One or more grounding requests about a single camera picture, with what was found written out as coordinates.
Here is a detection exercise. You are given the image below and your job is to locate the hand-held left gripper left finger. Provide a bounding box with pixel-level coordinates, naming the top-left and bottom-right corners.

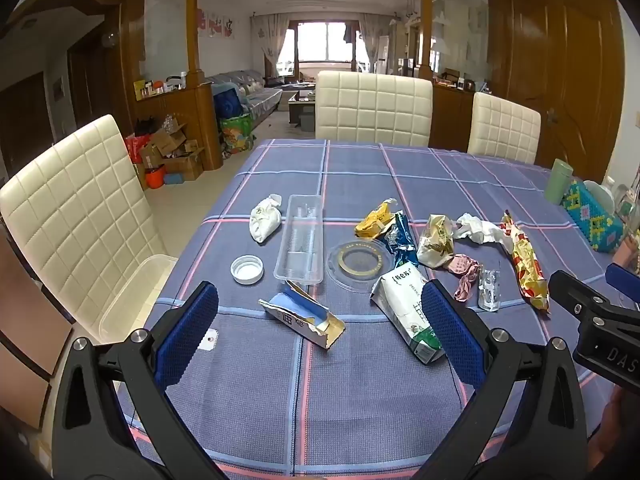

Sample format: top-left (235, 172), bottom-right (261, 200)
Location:
top-left (51, 281), bottom-right (236, 480)

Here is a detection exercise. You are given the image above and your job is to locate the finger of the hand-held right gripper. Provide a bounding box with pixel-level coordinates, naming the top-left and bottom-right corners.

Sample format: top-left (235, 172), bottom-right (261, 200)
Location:
top-left (547, 270), bottom-right (640, 333)
top-left (605, 262), bottom-right (640, 303)

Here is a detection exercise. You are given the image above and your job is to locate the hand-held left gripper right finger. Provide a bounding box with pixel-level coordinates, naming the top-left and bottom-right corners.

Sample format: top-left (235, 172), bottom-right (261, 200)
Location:
top-left (410, 279), bottom-right (588, 480)

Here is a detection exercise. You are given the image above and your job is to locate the red gold long wrapper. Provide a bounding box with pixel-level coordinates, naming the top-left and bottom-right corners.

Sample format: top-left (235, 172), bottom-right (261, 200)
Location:
top-left (501, 210), bottom-right (552, 314)

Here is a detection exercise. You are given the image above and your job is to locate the white green milk carton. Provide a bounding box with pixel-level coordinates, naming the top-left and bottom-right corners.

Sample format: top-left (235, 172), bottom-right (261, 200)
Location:
top-left (370, 265), bottom-right (447, 365)

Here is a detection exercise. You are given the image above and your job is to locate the pink wrapper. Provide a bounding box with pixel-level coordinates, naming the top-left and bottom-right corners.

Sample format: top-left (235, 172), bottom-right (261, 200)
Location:
top-left (446, 254), bottom-right (482, 303)

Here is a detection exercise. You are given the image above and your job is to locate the silver blister pack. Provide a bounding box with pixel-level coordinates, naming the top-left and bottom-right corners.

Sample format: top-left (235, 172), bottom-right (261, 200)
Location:
top-left (477, 267), bottom-right (502, 312)

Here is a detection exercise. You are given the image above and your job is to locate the clear plastic storage bin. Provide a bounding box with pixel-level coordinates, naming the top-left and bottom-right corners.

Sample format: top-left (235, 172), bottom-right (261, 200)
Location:
top-left (98, 254), bottom-right (179, 346)

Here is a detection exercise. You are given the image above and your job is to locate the gold white snack wrapper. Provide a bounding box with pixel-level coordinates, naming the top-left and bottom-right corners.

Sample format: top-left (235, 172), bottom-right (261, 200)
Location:
top-left (416, 214), bottom-right (457, 269)

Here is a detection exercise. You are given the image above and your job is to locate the white bottle cap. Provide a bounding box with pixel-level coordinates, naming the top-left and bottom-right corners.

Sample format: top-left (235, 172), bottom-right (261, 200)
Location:
top-left (230, 255), bottom-right (265, 285)

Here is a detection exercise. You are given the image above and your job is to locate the white tissue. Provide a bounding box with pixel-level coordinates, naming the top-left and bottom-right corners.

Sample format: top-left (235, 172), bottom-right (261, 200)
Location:
top-left (452, 212), bottom-right (516, 256)

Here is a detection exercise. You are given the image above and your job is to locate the blue snack wrapper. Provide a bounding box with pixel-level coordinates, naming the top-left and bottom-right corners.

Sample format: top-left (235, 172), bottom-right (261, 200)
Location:
top-left (384, 211), bottom-right (420, 269)

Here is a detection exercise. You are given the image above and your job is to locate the clear round lid gold ring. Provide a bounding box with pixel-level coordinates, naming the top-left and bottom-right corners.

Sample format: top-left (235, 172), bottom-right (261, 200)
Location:
top-left (325, 240), bottom-right (397, 292)

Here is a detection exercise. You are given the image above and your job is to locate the torn blue carton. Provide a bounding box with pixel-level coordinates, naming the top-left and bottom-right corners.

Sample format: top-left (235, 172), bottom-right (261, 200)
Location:
top-left (258, 280), bottom-right (346, 351)

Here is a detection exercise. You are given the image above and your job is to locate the yellow snack wrapper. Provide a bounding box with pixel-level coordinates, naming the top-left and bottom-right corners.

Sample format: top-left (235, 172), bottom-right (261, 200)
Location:
top-left (354, 198), bottom-right (399, 239)

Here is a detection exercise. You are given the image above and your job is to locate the clear plastic tray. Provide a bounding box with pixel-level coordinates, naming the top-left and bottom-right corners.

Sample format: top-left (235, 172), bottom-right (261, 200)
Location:
top-left (274, 194), bottom-right (324, 284)

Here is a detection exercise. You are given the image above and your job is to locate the person's right hand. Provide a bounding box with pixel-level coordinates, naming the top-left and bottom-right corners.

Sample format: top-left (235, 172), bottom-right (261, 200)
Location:
top-left (590, 391), bottom-right (640, 466)

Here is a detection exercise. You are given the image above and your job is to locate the pink box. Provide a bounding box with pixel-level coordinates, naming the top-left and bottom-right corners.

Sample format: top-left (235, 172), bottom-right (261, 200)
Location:
top-left (611, 236), bottom-right (640, 273)

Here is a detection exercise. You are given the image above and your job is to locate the colourful beaded tissue box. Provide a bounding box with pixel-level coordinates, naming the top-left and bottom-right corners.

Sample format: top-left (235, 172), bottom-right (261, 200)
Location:
top-left (561, 180), bottom-right (626, 254)

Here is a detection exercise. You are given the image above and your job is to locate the clear plastic container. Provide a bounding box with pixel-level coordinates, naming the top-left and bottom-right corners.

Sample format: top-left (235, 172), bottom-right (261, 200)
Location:
top-left (581, 180), bottom-right (619, 212)

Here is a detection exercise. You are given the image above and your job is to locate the green cup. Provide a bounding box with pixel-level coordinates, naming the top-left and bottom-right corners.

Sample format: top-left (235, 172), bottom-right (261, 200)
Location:
top-left (544, 158), bottom-right (574, 206)

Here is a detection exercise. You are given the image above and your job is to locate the blue plaid tablecloth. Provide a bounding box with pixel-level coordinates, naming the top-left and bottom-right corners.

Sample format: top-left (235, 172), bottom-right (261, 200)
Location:
top-left (127, 138), bottom-right (640, 480)

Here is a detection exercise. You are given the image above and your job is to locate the brown glossy cabinet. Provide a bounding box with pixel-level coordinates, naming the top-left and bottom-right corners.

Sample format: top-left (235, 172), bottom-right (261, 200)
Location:
top-left (0, 229), bottom-right (74, 432)

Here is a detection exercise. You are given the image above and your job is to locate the cream quilted chair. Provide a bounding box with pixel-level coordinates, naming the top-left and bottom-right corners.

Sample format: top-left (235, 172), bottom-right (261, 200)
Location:
top-left (314, 70), bottom-right (434, 149)
top-left (0, 114), bottom-right (179, 347)
top-left (467, 91), bottom-right (543, 165)

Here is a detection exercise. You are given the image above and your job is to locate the pile of cardboard boxes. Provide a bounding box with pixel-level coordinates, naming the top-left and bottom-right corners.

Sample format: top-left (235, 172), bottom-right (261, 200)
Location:
top-left (139, 121), bottom-right (206, 184)

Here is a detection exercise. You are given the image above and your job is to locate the red box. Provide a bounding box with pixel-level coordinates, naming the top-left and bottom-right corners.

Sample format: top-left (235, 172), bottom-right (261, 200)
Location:
top-left (124, 133), bottom-right (151, 164)

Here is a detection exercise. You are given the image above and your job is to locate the colourful printed bag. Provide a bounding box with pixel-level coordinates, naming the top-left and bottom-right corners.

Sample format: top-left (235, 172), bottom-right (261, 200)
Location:
top-left (219, 112), bottom-right (257, 155)

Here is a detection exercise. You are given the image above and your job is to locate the wooden door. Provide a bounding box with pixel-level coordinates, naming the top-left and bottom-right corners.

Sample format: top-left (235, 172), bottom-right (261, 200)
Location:
top-left (506, 0), bottom-right (627, 184)

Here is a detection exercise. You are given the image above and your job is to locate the wooden partition counter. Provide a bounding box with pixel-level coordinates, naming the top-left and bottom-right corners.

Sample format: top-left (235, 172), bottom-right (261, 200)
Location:
top-left (131, 81), bottom-right (224, 172)

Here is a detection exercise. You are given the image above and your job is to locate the blue bag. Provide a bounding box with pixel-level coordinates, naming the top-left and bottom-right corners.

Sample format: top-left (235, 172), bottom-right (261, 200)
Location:
top-left (213, 83), bottom-right (246, 119)

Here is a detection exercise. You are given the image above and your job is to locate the grey covered sofa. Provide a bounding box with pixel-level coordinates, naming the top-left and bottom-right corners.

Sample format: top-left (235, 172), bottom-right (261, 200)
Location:
top-left (206, 68), bottom-right (284, 134)

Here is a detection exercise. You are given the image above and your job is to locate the coffee table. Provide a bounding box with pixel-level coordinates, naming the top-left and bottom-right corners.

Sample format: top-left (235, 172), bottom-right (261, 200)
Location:
top-left (287, 86), bottom-right (317, 129)

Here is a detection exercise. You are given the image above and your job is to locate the patterned curtain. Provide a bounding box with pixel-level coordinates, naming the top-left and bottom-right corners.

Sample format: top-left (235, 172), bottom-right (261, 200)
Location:
top-left (251, 13), bottom-right (296, 79)
top-left (359, 13), bottom-right (397, 74)

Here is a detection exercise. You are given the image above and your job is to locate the window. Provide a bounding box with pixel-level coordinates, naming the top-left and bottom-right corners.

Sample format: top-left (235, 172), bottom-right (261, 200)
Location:
top-left (297, 20), bottom-right (359, 64)

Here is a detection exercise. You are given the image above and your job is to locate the wall poster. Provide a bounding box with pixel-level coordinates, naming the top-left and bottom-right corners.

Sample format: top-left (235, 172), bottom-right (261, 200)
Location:
top-left (197, 7), bottom-right (237, 39)

